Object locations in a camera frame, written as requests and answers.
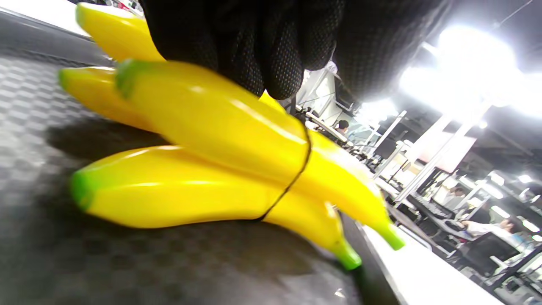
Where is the person's left hand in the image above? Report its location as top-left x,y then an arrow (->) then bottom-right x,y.
140,0 -> 449,102

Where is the black elastic band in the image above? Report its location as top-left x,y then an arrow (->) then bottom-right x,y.
253,114 -> 312,222

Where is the black plastic tray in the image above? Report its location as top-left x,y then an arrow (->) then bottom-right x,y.
0,8 -> 403,305

